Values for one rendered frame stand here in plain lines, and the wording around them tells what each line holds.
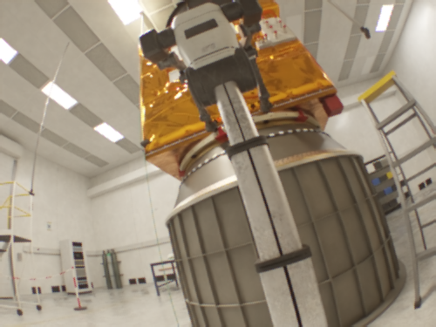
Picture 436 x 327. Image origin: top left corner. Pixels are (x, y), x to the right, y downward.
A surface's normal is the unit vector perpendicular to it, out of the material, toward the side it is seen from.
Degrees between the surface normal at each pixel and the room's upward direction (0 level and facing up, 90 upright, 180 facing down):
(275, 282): 90
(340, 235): 90
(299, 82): 91
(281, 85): 90
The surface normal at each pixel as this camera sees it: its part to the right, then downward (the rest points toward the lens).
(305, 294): -0.28, -0.32
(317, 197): 0.03, -0.40
